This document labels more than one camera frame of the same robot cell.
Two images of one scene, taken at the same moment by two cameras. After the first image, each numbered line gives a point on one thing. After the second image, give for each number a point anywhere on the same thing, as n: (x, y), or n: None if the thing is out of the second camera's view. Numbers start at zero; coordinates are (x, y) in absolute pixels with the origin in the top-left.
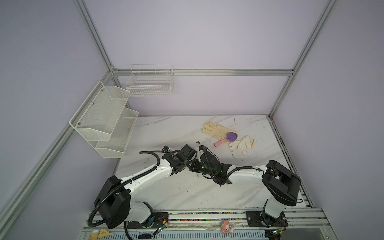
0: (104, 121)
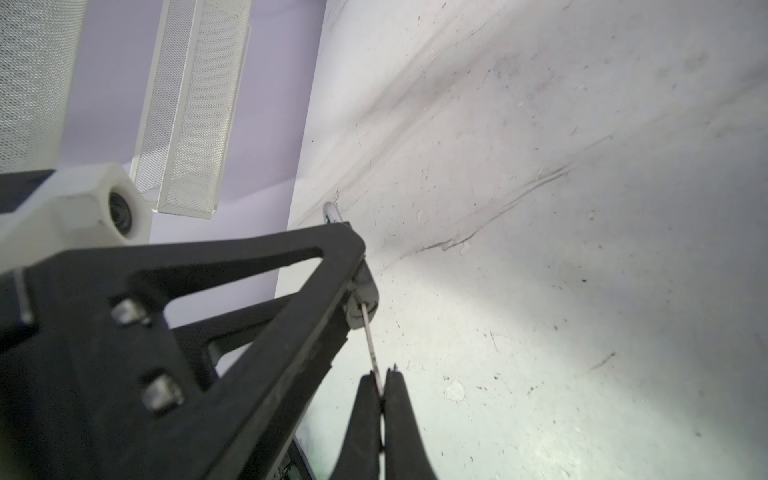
0: (189, 109)
